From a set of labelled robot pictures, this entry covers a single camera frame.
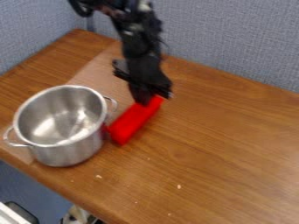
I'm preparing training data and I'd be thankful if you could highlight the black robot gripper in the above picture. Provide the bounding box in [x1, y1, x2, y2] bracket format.
[112, 31, 173, 106]

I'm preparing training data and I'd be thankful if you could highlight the red rectangular block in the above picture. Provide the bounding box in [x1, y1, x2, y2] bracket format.
[106, 95, 164, 145]

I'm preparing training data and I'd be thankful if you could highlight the stainless steel pot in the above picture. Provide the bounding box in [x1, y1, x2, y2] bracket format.
[4, 85, 117, 167]

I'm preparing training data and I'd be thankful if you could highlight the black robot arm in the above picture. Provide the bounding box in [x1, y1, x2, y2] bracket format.
[68, 0, 172, 106]

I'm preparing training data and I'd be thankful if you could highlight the white and black floor object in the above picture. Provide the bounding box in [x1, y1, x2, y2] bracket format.
[58, 205, 105, 224]

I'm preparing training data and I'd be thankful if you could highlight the black and white chair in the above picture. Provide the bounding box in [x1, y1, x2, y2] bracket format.
[0, 201, 40, 224]

